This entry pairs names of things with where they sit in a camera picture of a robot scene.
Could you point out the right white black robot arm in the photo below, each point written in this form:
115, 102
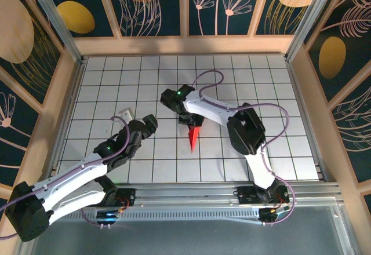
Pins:
208, 107

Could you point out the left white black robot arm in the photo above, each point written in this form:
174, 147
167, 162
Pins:
72, 179

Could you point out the white grid table mat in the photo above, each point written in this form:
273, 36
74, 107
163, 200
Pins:
116, 72

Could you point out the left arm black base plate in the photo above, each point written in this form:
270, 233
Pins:
127, 194

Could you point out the aluminium side rail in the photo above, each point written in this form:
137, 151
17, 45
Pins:
306, 116
67, 116

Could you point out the long aluminium base rail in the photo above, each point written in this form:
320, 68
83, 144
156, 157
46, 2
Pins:
185, 197

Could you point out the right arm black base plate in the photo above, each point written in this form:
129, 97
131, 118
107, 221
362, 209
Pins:
245, 197

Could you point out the aluminium corner post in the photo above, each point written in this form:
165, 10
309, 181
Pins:
305, 20
61, 26

